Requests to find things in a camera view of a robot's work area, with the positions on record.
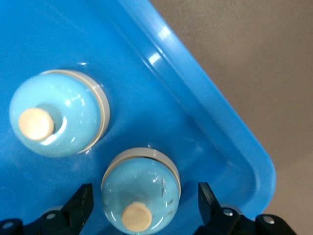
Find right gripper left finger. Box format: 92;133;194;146
0;183;95;235

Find blue plastic tray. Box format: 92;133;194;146
0;0;277;235

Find brown table mat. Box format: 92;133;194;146
149;0;313;235

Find light blue call bell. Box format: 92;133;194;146
9;69;111;158
101;147;182;235

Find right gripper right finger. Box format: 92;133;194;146
195;182;295;235

